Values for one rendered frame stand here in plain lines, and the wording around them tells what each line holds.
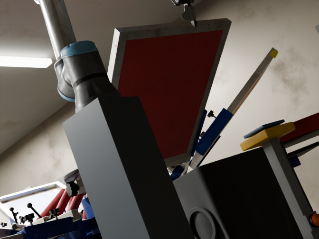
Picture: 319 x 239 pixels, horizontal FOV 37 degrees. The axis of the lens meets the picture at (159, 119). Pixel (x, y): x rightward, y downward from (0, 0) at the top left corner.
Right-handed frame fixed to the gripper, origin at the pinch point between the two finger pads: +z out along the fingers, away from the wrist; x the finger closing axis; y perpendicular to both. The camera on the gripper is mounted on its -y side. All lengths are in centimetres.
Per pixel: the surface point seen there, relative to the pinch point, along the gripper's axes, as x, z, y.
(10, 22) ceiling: -207, -233, -31
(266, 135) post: 3, 59, 19
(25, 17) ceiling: -200, -231, -44
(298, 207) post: -8, 80, 14
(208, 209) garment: -36, 61, 22
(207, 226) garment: -42, 65, 21
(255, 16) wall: -159, -161, -269
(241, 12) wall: -166, -178, -265
